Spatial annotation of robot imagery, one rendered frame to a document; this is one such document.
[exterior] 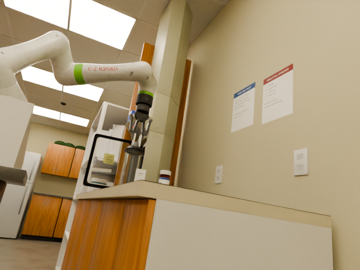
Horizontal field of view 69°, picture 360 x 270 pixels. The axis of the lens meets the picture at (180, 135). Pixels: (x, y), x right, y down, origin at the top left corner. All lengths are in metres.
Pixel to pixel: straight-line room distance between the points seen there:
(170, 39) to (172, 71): 0.27
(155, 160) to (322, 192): 1.06
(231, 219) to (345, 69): 0.78
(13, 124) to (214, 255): 0.78
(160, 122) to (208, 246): 1.26
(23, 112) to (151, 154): 0.96
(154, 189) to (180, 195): 0.07
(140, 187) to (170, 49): 1.61
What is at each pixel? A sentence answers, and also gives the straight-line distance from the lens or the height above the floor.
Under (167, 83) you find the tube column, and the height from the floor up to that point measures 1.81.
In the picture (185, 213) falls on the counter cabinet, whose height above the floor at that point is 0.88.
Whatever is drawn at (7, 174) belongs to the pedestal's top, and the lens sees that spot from 0.97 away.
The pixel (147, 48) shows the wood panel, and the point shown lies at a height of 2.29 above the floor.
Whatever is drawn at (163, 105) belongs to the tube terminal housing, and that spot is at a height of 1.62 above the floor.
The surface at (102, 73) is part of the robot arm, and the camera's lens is 1.46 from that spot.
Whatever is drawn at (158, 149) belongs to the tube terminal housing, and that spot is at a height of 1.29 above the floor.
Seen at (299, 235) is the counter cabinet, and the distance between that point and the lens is 0.97.
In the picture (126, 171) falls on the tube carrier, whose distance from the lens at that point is 1.35.
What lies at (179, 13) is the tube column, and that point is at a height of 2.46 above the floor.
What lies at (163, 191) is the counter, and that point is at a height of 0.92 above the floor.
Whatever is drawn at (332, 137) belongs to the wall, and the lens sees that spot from 1.18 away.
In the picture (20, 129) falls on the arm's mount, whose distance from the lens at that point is 1.05.
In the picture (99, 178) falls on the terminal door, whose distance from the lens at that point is 2.04.
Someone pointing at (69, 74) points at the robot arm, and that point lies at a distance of 1.53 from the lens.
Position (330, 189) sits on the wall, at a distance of 1.14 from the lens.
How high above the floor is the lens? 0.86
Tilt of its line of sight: 18 degrees up
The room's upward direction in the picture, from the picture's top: 8 degrees clockwise
